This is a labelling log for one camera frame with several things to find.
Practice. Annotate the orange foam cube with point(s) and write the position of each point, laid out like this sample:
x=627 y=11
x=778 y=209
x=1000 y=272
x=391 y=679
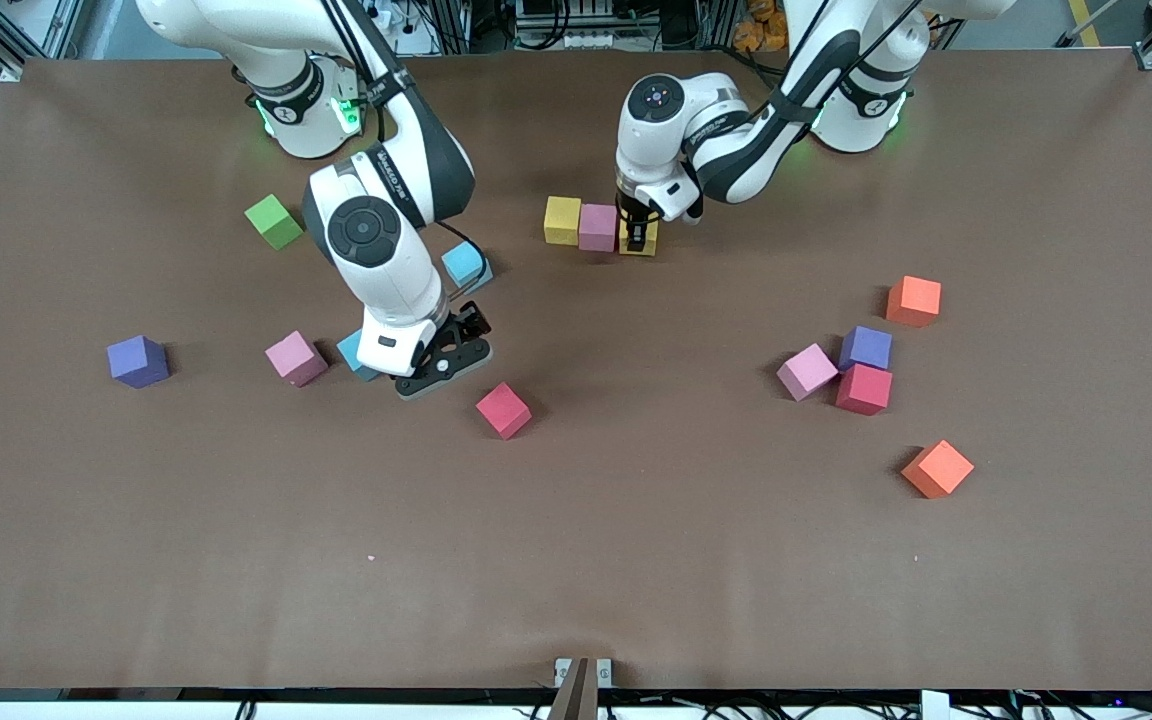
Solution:
x=937 y=468
x=913 y=301

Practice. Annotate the pile of orange objects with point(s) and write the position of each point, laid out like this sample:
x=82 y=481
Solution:
x=756 y=30

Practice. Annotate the white tag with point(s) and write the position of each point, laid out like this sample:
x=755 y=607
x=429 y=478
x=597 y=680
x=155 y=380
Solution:
x=934 y=706

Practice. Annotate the yellow foam cube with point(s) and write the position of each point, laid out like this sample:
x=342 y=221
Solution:
x=563 y=220
x=653 y=245

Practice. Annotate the purple foam cube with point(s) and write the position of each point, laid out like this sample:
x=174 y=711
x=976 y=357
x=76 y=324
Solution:
x=136 y=362
x=866 y=346

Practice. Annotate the blue foam cube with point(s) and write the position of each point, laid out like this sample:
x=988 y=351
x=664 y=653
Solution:
x=466 y=268
x=349 y=352

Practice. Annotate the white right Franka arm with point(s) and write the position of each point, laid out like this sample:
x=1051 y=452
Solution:
x=386 y=280

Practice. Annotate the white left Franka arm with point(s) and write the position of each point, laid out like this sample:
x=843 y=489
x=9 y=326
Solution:
x=656 y=140

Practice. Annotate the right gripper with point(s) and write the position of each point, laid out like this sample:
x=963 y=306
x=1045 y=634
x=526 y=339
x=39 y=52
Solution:
x=470 y=322

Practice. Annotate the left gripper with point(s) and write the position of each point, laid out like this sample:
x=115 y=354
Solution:
x=634 y=221

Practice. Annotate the green foam cube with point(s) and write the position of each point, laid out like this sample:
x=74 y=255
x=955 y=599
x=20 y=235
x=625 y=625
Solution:
x=273 y=222

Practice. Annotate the red foam cube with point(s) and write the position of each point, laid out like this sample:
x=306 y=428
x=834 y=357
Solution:
x=503 y=411
x=863 y=390

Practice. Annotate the pink foam cube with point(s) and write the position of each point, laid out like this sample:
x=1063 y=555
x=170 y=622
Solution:
x=597 y=227
x=806 y=371
x=296 y=358

